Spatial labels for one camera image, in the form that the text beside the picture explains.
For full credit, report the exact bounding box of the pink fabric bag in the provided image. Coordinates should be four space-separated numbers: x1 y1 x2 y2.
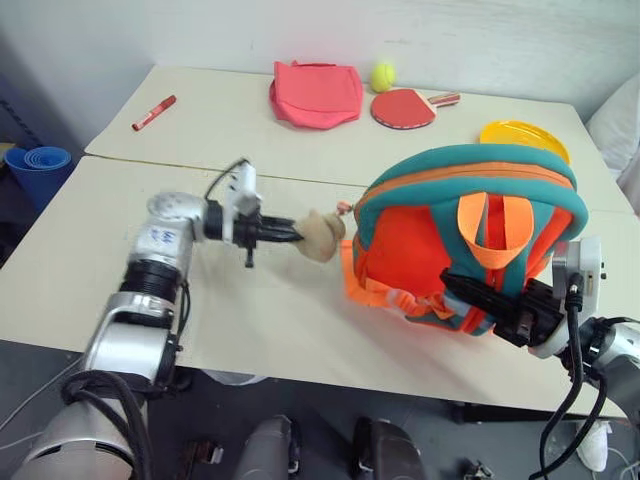
268 60 365 132

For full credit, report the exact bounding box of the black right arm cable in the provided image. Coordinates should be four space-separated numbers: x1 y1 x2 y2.
528 283 609 480

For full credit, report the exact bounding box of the dark grey rounded shape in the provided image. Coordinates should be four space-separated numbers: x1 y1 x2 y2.
233 413 302 480
351 416 427 480

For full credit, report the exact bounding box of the white shoe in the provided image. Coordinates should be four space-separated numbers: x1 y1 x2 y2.
574 418 614 474

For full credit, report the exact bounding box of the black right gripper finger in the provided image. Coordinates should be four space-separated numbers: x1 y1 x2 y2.
439 267 524 314
446 288 519 329

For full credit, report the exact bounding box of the red table tennis paddle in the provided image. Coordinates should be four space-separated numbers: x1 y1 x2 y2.
369 88 462 131

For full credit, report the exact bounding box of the yellow-green tennis ball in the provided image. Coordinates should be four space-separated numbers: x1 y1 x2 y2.
369 61 398 93

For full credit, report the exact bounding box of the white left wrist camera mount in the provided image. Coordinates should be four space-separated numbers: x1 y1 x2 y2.
222 162 263 242

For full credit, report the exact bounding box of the blue bin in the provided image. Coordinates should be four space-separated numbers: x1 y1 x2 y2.
3 145 74 212

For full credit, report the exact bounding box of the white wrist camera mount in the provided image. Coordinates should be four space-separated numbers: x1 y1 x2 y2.
529 236 605 359
222 162 263 242

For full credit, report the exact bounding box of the yellow plastic plate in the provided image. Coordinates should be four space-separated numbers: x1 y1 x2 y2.
479 118 572 164

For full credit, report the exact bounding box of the orange and teal backpack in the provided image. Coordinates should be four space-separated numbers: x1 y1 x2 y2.
337 143 591 339

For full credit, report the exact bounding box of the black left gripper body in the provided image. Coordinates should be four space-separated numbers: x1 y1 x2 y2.
231 211 272 269

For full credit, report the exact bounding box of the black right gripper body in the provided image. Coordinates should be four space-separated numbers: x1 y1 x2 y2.
493 277 570 350

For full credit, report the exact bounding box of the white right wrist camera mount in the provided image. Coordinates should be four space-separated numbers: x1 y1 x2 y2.
529 236 605 359

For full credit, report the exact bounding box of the beige plush toy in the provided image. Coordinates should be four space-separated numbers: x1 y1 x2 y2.
294 207 347 264

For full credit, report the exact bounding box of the red marker pen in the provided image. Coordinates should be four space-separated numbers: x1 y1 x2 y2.
130 94 178 133

